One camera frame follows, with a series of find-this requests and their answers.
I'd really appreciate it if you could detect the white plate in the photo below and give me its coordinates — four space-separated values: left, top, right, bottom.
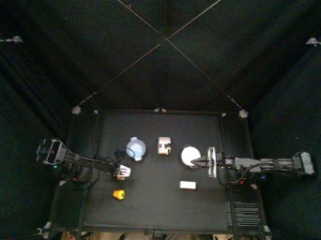
180 144 204 169

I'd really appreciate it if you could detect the light blue bowl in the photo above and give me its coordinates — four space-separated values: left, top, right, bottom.
125 136 149 162

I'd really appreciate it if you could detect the white rectangular toy block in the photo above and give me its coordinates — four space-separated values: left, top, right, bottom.
178 180 198 190

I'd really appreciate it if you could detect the yellow toy bell pepper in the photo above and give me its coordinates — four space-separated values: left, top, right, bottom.
111 188 127 201

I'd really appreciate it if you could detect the white printed label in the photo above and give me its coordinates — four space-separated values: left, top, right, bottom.
232 200 262 232

